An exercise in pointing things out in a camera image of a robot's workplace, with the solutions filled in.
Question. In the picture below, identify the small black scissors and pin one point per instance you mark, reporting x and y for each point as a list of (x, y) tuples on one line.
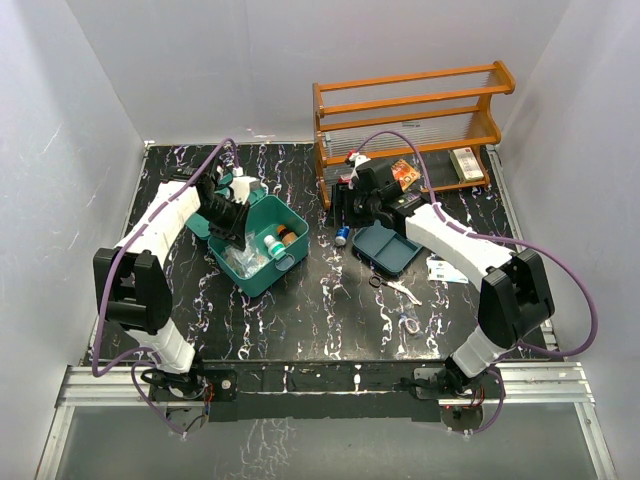
[(377, 281)]

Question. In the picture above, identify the wooden shelf rack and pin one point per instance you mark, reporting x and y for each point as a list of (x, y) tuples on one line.
[(393, 116)]

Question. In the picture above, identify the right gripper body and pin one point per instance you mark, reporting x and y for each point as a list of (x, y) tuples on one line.
[(353, 207)]

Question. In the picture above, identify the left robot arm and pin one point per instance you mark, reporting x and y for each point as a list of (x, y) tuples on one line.
[(131, 287)]

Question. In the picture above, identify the blue divided tray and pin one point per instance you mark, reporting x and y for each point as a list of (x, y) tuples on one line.
[(385, 249)]

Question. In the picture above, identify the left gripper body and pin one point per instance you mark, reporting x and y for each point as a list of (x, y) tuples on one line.
[(221, 214)]

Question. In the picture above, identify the clear bag of plasters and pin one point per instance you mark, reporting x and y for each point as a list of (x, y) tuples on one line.
[(245, 263)]

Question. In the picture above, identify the white green medicine box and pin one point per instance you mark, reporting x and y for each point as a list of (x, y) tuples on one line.
[(466, 165)]

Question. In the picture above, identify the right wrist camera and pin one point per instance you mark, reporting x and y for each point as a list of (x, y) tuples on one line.
[(355, 160)]

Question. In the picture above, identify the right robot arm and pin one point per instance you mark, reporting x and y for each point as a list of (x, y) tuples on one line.
[(515, 296)]

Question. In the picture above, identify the orange snack packet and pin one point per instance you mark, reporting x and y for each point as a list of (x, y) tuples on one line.
[(405, 174)]

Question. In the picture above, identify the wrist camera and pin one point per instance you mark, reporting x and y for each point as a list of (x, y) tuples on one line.
[(244, 188), (355, 160)]

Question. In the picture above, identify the blue white bandage roll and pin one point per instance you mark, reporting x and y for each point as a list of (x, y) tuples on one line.
[(341, 236)]

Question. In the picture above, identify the white blue card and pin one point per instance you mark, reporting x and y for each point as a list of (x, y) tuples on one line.
[(441, 271)]

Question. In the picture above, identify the white spray bottle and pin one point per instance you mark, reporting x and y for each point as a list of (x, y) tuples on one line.
[(275, 248)]

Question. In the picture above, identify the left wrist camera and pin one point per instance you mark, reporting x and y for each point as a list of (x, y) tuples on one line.
[(244, 188)]

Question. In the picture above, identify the brown medicine bottle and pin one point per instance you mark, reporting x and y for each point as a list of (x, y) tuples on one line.
[(286, 235)]

